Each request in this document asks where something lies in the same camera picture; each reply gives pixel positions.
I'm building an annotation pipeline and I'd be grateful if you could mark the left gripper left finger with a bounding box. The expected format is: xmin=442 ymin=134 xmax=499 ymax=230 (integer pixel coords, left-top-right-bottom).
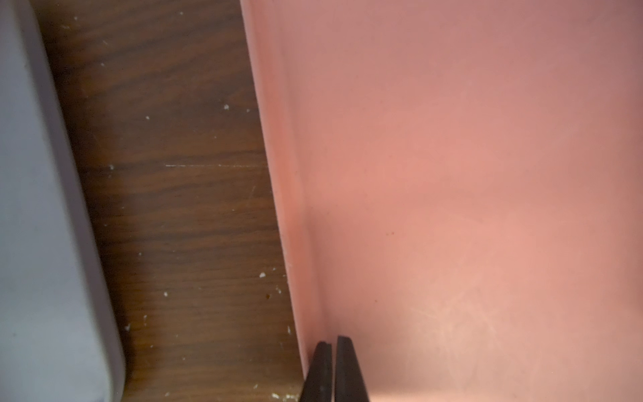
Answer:
xmin=299 ymin=342 xmax=333 ymax=402

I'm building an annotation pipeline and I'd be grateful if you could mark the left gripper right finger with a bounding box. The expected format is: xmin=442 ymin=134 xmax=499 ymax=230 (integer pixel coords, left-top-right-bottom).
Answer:
xmin=334 ymin=336 xmax=370 ymax=402

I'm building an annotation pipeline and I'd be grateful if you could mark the pink silicone mat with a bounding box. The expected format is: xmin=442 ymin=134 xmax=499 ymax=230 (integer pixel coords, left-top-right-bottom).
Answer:
xmin=241 ymin=1 xmax=642 ymax=401

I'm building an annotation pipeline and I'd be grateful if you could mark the purple silicone mat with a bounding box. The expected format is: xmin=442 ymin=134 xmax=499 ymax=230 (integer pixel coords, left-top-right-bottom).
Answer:
xmin=1 ymin=1 xmax=126 ymax=401

